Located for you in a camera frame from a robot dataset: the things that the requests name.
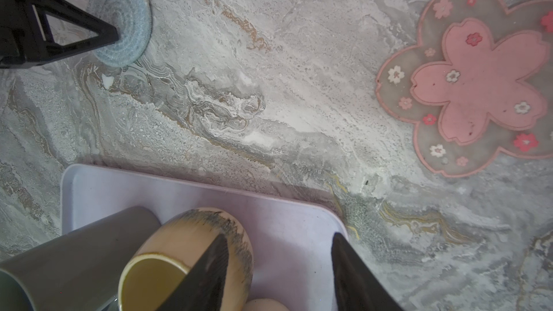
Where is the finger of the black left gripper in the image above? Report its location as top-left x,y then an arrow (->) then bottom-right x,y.
1,0 -> 119,69

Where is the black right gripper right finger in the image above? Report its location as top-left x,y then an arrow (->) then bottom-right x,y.
331,233 -> 403,311

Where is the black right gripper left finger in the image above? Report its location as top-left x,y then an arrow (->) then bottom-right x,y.
157,234 -> 229,311

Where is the blue woven round coaster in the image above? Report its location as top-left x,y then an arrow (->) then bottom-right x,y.
86,0 -> 153,68

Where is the pink flower silicone coaster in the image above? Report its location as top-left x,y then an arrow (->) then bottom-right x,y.
376,0 -> 552,177

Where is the yellow beige mug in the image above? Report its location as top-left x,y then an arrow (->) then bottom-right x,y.
118,207 -> 253,310

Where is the orange mug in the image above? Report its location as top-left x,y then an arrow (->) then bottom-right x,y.
243,298 -> 289,311

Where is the lilac plastic tray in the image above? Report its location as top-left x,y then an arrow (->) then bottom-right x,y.
60,164 -> 346,310

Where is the grey green mug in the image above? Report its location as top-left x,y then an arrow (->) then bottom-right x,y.
1,207 -> 161,310

